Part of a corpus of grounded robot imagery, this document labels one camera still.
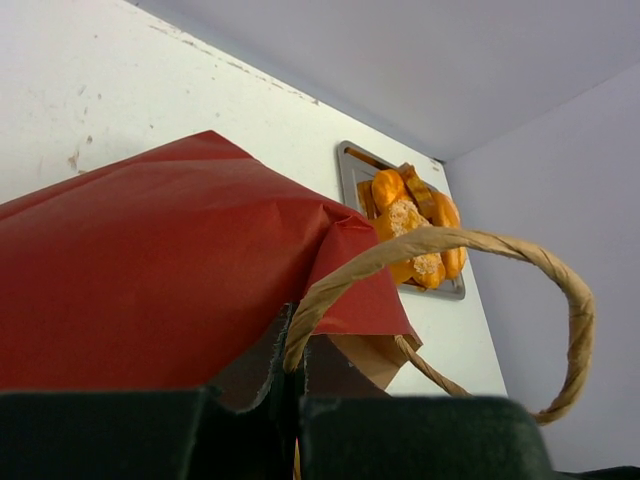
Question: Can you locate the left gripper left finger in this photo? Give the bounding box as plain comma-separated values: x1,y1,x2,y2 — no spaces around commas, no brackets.
1,387,295,479

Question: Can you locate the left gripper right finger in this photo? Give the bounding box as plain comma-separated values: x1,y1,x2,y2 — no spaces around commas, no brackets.
299,397,555,480

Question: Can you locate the round crumble fake bread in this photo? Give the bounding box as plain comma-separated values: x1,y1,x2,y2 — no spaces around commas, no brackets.
372,199,445,289

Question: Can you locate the red paper bag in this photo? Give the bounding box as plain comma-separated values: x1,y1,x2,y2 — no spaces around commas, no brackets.
1,131,595,425

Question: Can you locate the brown fake bread slice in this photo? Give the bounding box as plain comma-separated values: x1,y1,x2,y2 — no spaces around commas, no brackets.
398,163,435,219

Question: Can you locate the oval fake bread loaf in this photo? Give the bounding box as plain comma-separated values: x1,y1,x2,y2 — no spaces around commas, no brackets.
432,192,467,280

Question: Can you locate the metal tray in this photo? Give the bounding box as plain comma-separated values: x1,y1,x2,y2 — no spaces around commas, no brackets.
336,140,466,301

